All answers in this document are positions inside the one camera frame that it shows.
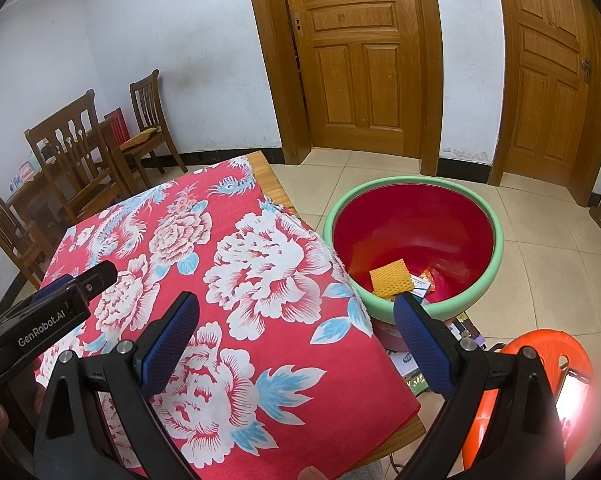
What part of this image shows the tall wooden chair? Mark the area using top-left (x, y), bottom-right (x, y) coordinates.
top-left (24, 89), bottom-right (126, 221)

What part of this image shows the orange plastic stool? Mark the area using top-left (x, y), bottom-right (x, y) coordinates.
top-left (461, 328), bottom-right (595, 471)

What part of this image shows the yellow seat cushion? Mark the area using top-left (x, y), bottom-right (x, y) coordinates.
top-left (118, 127), bottom-right (160, 151)

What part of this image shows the red green-rimmed basin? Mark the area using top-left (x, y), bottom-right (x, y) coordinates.
top-left (323, 176), bottom-right (504, 323)

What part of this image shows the red stool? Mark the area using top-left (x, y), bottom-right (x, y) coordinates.
top-left (375, 317), bottom-right (408, 351)

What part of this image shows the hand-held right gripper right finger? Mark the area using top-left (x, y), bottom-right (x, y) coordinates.
top-left (393, 292), bottom-right (566, 480)

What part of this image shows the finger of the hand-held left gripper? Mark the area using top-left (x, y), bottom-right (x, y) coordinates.
top-left (35, 274), bottom-right (81, 303)
top-left (73, 260), bottom-right (118, 307)

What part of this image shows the wooden door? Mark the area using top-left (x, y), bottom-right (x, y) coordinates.
top-left (487, 0), bottom-right (601, 206)
top-left (243, 0), bottom-right (443, 176)

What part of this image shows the smartphone with lit screen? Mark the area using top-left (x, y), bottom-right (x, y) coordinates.
top-left (555, 367), bottom-right (592, 436)

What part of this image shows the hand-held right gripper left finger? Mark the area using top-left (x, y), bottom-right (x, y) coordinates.
top-left (33, 291), bottom-right (201, 480)

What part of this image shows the red box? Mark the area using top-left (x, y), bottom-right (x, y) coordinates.
top-left (103, 107), bottom-right (131, 143)

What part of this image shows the white teal medicine box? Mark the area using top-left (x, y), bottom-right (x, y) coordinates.
top-left (407, 277), bottom-right (433, 303)

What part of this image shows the stack of books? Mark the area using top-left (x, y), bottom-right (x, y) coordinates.
top-left (387, 312), bottom-right (488, 393)

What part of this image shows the wooden dining table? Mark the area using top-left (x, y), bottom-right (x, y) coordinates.
top-left (5, 115), bottom-right (131, 241)

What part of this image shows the wooden chair with cushion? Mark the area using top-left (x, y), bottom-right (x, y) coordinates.
top-left (118, 69), bottom-right (188, 186)

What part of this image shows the red floral tablecloth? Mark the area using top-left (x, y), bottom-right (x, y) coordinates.
top-left (33, 155), bottom-right (421, 480)

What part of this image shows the yellow foam fruit net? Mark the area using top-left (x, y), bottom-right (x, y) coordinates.
top-left (369, 258), bottom-right (413, 297)

